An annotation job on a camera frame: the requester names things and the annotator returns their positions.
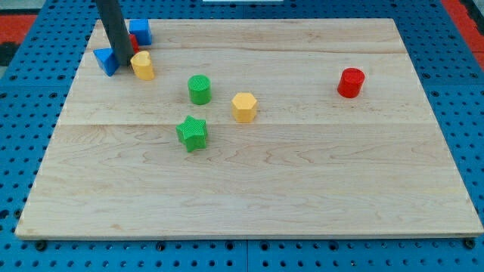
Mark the yellow hexagon block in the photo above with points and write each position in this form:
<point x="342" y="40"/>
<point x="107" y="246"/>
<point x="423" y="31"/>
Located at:
<point x="244" y="107"/>

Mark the green star block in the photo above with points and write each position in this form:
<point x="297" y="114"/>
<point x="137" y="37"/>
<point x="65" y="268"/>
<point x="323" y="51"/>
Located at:
<point x="192" y="133"/>

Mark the light wooden board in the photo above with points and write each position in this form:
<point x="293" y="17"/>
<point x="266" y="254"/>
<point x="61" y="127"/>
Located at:
<point x="312" y="165"/>

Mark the green cylinder block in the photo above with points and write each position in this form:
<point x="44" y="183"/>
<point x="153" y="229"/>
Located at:
<point x="199" y="87"/>

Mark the red cylinder block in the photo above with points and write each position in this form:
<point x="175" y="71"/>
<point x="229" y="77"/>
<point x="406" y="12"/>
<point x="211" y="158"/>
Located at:
<point x="351" y="82"/>

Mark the yellow heart block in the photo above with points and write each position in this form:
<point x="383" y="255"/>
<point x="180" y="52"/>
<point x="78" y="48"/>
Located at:
<point x="142" y="65"/>

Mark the small red block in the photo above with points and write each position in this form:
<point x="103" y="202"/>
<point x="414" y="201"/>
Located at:
<point x="134" y="43"/>

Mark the blue cube block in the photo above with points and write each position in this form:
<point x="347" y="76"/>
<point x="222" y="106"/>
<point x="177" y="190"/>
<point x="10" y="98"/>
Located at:
<point x="140" y="28"/>

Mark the blue triangle block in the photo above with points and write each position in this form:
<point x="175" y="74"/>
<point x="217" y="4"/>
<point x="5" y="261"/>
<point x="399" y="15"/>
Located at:
<point x="106" y="60"/>

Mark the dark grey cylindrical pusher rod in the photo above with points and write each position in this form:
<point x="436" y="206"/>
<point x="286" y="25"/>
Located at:
<point x="115" y="27"/>

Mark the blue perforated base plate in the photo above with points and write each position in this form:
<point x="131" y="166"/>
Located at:
<point x="36" y="84"/>

